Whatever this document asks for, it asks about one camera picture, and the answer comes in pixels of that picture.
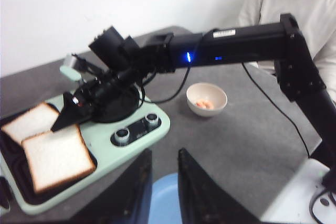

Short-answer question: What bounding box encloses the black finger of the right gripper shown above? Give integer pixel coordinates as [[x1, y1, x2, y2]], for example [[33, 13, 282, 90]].
[[50, 92, 91, 132]]

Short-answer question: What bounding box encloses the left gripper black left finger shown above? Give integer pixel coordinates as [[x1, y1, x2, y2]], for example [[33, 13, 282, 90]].
[[64, 148, 152, 223]]

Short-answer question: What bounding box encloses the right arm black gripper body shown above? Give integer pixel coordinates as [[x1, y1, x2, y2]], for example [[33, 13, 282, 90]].
[[71, 26, 147, 119]]

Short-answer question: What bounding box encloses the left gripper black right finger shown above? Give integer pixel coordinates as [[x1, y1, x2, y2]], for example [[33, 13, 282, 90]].
[[178, 148, 260, 223]]

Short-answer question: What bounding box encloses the white bread slice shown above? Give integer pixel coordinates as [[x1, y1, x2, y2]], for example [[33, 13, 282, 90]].
[[22, 125, 96, 194], [1, 102, 59, 145]]

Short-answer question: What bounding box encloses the beige ribbed bowl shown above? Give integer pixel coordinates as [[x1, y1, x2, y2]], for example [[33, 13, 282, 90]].
[[186, 82, 228, 117]]

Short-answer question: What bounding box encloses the pink cooked shrimp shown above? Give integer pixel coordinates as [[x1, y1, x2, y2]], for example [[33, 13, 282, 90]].
[[195, 99, 214, 110]]

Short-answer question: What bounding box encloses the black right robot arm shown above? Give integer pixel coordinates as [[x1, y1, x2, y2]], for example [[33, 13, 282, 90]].
[[51, 14, 335, 157]]

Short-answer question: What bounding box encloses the mint green breakfast maker base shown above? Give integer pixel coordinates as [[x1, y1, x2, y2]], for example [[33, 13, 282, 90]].
[[1, 103, 170, 215]]

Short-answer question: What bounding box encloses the blue plastic plate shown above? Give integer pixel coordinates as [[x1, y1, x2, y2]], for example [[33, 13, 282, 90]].
[[148, 173, 182, 224]]

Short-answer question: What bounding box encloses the left silver control knob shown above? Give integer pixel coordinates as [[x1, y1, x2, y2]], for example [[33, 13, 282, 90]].
[[114, 127, 130, 146]]

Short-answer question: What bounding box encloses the person in white sweater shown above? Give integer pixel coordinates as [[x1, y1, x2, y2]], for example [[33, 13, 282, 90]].
[[236, 0, 335, 100]]

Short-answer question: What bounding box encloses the black frying pan mint handle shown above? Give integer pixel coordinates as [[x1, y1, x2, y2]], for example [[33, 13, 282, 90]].
[[59, 65, 140, 123]]

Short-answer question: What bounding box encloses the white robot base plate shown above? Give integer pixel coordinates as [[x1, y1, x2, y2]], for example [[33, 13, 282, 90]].
[[260, 159, 329, 223]]

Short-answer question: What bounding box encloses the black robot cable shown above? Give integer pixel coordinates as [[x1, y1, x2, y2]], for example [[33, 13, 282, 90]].
[[143, 27, 313, 156]]

